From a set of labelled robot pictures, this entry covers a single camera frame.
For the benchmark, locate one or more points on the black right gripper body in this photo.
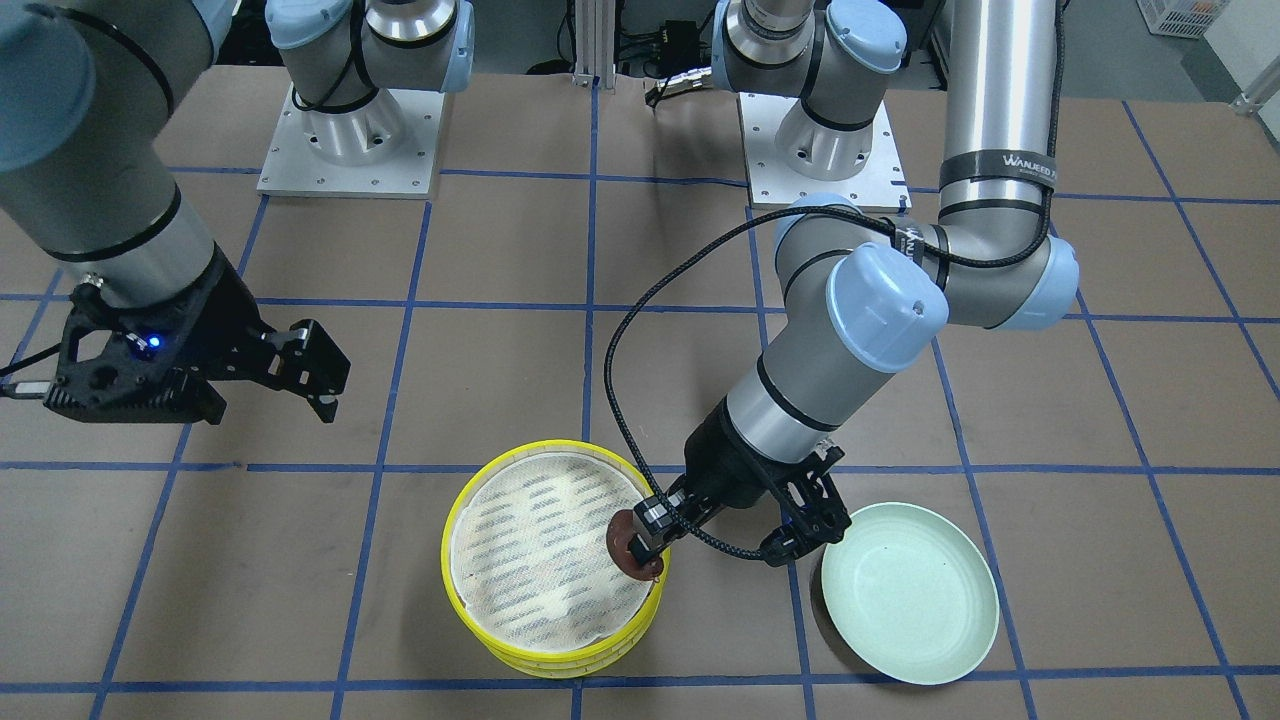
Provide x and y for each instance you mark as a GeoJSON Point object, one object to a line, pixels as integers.
{"type": "Point", "coordinates": [226, 322]}

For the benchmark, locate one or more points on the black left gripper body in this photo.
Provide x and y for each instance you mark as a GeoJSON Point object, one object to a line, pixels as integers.
{"type": "Point", "coordinates": [728, 455]}

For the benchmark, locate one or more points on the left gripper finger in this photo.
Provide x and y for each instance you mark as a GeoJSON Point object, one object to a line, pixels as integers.
{"type": "Point", "coordinates": [655, 525]}
{"type": "Point", "coordinates": [813, 514]}

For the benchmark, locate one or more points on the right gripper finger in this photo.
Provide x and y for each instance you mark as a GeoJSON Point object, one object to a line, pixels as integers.
{"type": "Point", "coordinates": [307, 362]}

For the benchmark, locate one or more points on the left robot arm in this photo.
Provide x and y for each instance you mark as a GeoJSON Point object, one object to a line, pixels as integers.
{"type": "Point", "coordinates": [865, 296]}

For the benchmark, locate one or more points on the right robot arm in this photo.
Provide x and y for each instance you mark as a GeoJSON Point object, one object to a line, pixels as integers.
{"type": "Point", "coordinates": [89, 85]}

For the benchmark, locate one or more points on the yellow steamer basket centre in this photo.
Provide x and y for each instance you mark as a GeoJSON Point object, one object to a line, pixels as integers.
{"type": "Point", "coordinates": [576, 663]}

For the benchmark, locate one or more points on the pale green plate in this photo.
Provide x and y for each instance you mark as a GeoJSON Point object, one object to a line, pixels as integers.
{"type": "Point", "coordinates": [910, 594]}

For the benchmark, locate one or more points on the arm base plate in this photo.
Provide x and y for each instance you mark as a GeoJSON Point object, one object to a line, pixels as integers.
{"type": "Point", "coordinates": [385, 150]}
{"type": "Point", "coordinates": [789, 157]}

